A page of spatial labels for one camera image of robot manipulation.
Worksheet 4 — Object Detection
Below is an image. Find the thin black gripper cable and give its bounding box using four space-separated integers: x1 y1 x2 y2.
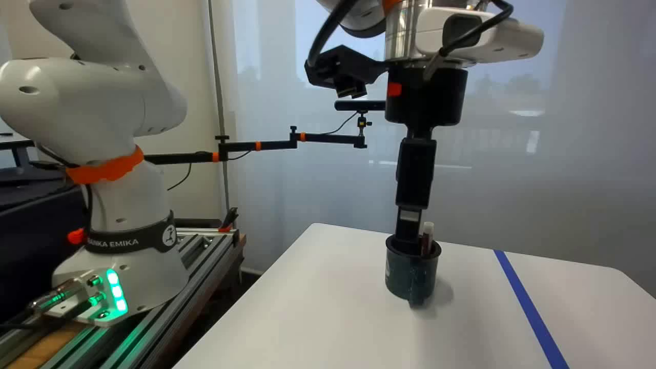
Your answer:
422 0 517 81

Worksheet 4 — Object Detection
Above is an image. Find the black articulated camera mount arm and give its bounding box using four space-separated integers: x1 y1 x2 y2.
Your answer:
143 112 375 169

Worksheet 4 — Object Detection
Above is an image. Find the blue tape border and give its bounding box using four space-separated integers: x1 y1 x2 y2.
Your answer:
492 248 573 369

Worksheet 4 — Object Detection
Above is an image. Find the thin metal pole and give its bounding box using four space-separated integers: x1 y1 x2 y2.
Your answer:
206 0 243 235

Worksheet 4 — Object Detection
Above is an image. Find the dark teal mug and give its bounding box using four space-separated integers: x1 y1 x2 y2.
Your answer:
384 233 445 308

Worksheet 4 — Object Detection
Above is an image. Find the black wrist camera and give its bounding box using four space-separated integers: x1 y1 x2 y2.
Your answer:
303 43 391 101

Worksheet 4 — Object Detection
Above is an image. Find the wooden board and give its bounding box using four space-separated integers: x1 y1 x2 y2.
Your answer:
6 323 78 369

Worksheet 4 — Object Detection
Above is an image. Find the black stereo camera bar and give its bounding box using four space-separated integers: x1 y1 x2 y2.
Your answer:
332 99 389 112

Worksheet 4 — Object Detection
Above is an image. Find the black corrugated cable conduit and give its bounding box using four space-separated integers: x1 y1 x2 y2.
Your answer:
303 0 360 67

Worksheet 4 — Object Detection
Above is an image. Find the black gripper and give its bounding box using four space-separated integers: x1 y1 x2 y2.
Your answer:
384 59 471 251

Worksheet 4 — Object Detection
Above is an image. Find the black side table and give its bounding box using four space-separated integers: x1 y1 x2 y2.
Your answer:
0 131 91 323

